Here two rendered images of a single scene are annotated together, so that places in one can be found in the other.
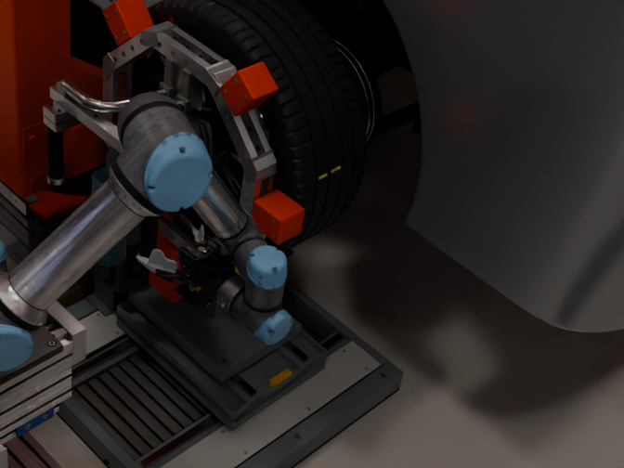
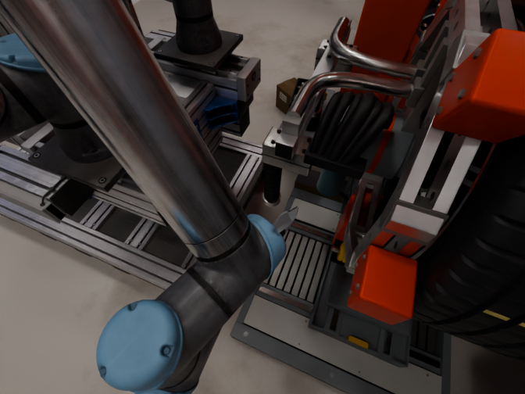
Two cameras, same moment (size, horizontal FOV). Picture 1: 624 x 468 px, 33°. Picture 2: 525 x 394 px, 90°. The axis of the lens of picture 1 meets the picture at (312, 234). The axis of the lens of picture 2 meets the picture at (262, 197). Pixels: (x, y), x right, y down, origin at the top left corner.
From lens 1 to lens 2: 1.87 m
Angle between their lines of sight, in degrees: 50
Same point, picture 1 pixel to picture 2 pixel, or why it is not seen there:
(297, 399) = (361, 359)
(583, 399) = not seen: outside the picture
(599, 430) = not seen: outside the picture
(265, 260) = (119, 338)
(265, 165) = (411, 223)
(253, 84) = (507, 73)
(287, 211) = (385, 295)
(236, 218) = (188, 238)
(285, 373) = (362, 344)
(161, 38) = not seen: outside the picture
